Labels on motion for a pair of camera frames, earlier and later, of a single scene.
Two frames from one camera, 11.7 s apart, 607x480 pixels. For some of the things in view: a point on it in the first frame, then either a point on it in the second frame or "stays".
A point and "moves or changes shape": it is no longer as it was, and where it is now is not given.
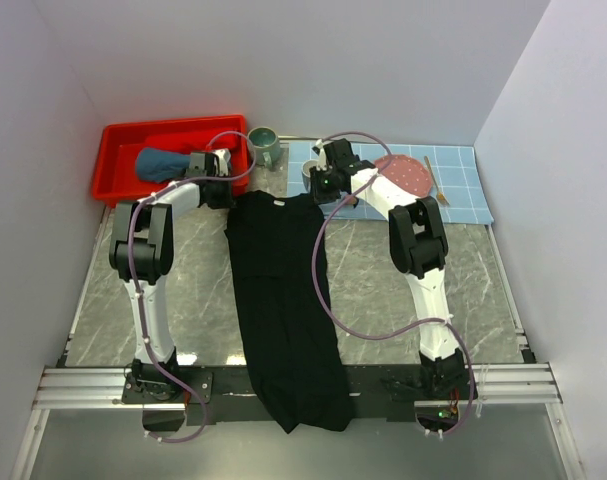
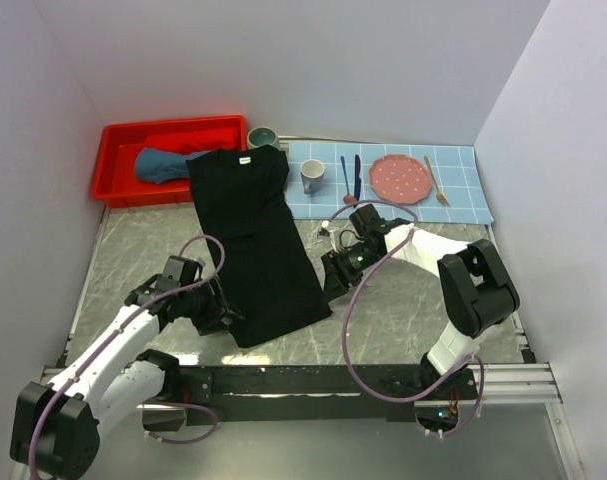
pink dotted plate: x=406 y=174 stays
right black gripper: x=320 y=197 -> x=338 y=276
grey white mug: x=305 y=170 stays
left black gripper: x=227 y=202 -> x=210 y=322
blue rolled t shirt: x=155 y=164 stays
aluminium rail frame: x=69 y=385 stays
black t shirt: x=295 y=359 moves or changes shape
